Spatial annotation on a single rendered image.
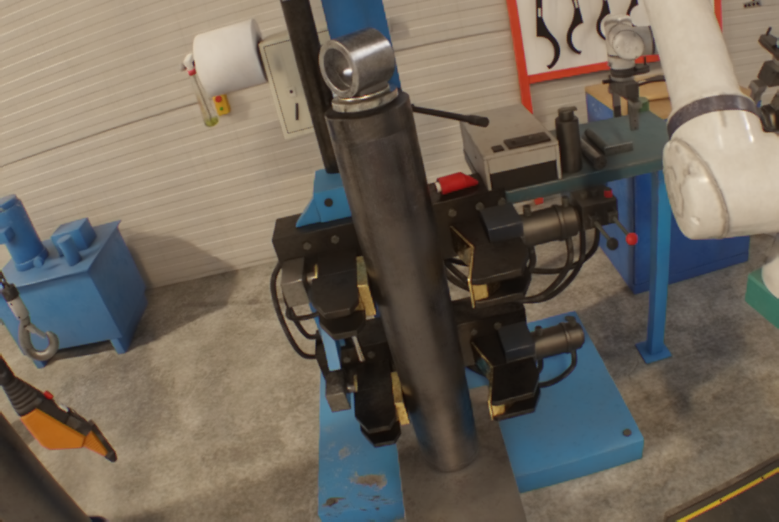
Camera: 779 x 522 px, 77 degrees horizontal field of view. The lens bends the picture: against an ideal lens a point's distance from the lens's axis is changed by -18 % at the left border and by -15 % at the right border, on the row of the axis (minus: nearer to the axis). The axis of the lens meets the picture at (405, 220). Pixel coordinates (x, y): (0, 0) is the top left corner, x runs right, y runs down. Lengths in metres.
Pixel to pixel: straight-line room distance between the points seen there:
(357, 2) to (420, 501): 1.65
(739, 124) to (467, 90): 2.80
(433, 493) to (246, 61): 1.71
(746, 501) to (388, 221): 1.32
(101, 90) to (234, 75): 1.67
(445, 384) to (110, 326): 2.34
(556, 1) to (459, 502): 2.75
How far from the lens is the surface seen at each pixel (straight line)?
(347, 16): 1.79
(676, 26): 1.00
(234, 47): 2.25
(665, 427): 2.43
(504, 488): 2.08
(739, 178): 0.85
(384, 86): 1.43
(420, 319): 1.63
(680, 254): 3.06
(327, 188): 1.76
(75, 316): 3.70
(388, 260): 1.52
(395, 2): 3.40
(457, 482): 2.12
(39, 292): 3.71
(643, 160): 1.92
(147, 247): 4.12
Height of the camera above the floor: 1.87
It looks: 28 degrees down
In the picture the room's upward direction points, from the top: 13 degrees counter-clockwise
